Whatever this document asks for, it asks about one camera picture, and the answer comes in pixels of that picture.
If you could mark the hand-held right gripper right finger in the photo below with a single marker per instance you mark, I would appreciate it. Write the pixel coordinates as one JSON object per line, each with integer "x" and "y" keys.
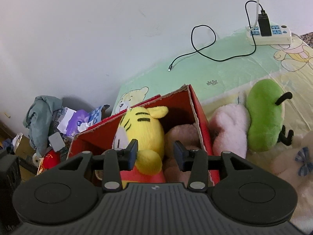
{"x": 179, "y": 156}

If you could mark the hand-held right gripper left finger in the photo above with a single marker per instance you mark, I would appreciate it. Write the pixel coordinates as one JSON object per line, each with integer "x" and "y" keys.
{"x": 132, "y": 154}

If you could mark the yellow tiger plush toy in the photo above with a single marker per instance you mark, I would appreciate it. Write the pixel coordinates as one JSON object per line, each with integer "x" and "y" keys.
{"x": 144, "y": 132}

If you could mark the red cardboard box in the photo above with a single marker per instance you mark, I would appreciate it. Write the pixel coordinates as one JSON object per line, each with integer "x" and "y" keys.
{"x": 199, "y": 113}

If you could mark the light pink plush toy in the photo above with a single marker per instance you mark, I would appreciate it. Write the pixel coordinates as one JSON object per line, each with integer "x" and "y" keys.
{"x": 227, "y": 129}

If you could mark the green plush toy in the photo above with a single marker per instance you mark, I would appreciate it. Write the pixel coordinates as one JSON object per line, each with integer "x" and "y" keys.
{"x": 264, "y": 117}

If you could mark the white plush toy blue bow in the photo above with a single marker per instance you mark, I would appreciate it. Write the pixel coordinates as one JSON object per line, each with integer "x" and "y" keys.
{"x": 291, "y": 183}

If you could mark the dusty pink plush toy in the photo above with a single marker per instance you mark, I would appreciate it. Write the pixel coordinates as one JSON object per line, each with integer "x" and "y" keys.
{"x": 182, "y": 134}

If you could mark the blue white packet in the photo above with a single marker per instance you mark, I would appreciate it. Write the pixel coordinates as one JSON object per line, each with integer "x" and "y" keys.
{"x": 96, "y": 115}

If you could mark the purple packet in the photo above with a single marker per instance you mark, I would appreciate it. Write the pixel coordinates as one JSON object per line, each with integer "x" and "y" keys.
{"x": 78, "y": 121}

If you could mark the small grey box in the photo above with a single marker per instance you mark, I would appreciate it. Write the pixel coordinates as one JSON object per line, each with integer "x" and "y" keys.
{"x": 56, "y": 141}

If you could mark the small red item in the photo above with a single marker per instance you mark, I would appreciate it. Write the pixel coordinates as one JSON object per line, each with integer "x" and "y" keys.
{"x": 51, "y": 159}

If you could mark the grey-green cloth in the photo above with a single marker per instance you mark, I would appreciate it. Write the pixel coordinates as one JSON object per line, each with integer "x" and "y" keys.
{"x": 39, "y": 120}

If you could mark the brown cardboard box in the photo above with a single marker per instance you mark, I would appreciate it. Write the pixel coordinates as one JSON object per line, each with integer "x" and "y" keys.
{"x": 25, "y": 151}

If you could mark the blue cloth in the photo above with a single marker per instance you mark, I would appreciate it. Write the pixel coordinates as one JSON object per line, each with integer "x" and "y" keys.
{"x": 7, "y": 145}

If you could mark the black box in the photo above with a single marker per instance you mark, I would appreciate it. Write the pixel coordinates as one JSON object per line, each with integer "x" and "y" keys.
{"x": 8, "y": 183}

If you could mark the yellow-brown board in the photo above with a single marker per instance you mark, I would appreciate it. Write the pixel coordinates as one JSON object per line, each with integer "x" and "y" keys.
{"x": 7, "y": 128}

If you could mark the white power strip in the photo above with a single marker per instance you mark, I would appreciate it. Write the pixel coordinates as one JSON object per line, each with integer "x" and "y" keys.
{"x": 278, "y": 38}

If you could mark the black charger plug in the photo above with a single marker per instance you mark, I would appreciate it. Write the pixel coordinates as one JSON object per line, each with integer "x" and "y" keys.
{"x": 264, "y": 24}

